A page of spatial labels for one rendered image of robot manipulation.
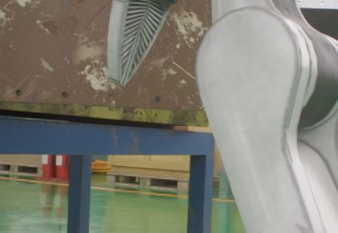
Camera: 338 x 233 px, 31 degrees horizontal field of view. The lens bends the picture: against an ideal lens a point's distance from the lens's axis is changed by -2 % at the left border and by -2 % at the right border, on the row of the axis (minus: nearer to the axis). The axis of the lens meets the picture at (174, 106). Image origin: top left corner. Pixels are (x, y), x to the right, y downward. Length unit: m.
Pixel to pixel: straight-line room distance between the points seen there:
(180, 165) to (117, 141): 5.04
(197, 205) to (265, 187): 1.94
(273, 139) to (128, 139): 1.42
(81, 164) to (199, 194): 0.66
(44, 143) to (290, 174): 1.15
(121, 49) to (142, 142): 1.51
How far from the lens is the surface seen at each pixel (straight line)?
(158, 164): 7.28
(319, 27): 2.66
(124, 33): 0.72
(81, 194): 3.05
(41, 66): 1.35
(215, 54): 0.81
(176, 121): 2.37
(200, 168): 2.68
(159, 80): 1.33
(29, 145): 1.75
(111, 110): 2.00
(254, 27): 0.79
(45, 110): 1.75
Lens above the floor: 0.60
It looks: 3 degrees up
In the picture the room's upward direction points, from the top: 3 degrees clockwise
